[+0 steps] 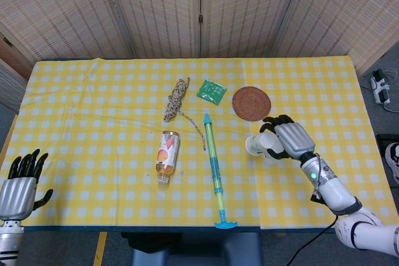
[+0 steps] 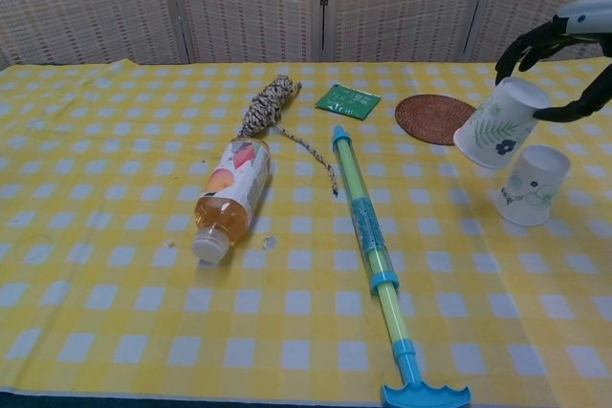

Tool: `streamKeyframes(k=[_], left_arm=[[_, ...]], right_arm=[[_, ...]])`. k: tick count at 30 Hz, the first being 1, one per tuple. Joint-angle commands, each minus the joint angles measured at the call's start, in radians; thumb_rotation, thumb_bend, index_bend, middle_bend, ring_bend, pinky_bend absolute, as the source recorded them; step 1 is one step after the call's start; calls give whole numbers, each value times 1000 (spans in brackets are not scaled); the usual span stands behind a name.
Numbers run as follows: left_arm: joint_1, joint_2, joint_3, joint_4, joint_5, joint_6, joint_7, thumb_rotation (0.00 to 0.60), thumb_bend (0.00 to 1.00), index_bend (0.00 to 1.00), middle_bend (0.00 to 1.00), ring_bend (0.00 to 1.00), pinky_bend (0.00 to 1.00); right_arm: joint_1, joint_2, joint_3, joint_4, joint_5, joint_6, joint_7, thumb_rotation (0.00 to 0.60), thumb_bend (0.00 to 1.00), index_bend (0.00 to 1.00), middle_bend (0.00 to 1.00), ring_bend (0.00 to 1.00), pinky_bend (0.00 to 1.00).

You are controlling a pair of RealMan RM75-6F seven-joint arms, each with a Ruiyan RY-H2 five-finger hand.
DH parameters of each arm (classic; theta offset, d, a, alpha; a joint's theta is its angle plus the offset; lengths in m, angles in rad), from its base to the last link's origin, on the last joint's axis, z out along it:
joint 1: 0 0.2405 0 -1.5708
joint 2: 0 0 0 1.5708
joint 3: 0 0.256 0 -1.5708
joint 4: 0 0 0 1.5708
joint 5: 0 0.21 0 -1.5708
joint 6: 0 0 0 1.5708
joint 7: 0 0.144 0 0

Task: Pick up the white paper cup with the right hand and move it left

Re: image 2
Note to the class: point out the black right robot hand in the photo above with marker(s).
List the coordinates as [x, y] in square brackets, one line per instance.
[585, 16]

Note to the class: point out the white paper cup fern print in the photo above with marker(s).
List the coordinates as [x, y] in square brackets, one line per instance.
[497, 121]

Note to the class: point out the white paper cup flower print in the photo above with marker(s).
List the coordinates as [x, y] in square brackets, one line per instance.
[535, 193]

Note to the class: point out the round brown rattan coaster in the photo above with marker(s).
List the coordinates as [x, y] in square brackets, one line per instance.
[430, 120]

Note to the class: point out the green foil packet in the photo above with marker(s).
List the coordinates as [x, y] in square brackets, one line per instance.
[348, 101]

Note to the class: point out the blue green water pump toy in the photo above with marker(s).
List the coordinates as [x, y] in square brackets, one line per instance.
[365, 217]

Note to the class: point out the peach drink plastic bottle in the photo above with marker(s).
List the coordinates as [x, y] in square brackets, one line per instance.
[234, 183]

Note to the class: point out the yellow checked tablecloth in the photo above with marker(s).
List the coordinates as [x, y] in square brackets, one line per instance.
[143, 236]

